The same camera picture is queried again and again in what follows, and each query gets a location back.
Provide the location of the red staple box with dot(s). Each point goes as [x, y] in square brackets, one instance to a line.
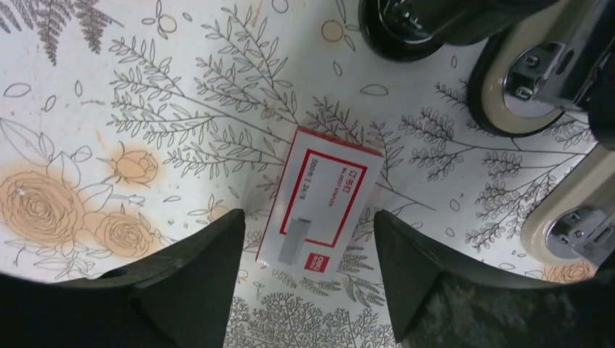
[324, 187]

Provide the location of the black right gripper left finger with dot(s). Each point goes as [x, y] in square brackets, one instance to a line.
[180, 296]

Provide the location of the beige and black stapler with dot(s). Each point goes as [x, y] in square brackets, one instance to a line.
[556, 61]

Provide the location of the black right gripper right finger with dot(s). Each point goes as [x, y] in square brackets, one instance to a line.
[440, 297]

